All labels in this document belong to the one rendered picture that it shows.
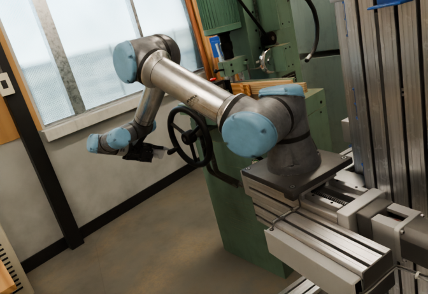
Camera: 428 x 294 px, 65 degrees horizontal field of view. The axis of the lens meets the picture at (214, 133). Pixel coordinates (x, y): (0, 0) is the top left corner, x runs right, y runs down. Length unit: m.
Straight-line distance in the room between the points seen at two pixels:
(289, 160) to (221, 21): 0.81
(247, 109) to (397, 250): 0.43
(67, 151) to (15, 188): 0.40
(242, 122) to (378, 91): 0.33
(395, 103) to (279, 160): 0.31
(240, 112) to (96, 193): 2.10
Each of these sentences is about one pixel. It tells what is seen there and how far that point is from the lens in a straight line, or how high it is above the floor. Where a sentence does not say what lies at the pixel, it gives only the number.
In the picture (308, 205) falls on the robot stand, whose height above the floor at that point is 0.76.
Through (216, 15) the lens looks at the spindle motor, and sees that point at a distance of 1.55.
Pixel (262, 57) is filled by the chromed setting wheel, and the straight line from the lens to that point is 1.61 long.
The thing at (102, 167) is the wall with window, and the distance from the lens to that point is 2.74.
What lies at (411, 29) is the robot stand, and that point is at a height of 1.14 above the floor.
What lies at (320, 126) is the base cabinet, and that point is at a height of 0.62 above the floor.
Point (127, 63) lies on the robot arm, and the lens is 0.98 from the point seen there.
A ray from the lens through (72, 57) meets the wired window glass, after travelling 2.73.
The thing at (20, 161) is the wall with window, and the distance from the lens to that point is 2.54.
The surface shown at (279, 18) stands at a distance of 1.64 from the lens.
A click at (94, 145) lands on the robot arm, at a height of 0.92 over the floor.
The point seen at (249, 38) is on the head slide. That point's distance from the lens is 1.65.
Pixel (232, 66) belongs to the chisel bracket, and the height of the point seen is 1.04.
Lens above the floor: 1.24
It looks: 17 degrees down
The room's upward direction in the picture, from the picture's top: 14 degrees counter-clockwise
